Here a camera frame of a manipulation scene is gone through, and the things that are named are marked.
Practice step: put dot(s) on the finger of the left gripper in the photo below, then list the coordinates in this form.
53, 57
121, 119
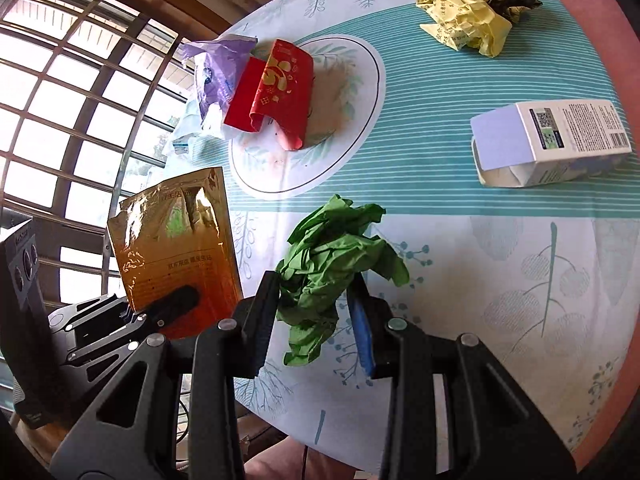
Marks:
167, 309

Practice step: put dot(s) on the green paper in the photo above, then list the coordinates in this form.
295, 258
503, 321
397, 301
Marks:
327, 249

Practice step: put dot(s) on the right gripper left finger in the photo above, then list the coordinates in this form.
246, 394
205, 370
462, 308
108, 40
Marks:
257, 314

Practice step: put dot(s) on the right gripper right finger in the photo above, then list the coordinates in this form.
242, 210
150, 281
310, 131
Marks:
370, 316

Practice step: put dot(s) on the yellow paper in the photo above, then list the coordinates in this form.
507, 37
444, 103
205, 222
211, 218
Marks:
459, 24

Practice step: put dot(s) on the gold foil pouch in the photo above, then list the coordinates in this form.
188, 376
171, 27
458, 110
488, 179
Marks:
178, 233

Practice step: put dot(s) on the purple plastic bag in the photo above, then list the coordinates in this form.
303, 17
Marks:
219, 65

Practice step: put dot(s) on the teal white leaf tablecloth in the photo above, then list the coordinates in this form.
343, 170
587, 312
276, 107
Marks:
548, 276

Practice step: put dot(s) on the white lavender carton box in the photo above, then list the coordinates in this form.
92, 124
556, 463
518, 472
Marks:
536, 143

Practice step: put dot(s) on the window metal grille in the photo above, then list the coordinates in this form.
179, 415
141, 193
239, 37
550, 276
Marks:
91, 92

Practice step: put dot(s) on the red envelope packet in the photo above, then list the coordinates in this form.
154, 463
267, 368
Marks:
278, 88

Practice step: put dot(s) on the clear plastic wrapper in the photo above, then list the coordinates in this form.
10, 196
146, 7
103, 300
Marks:
194, 131

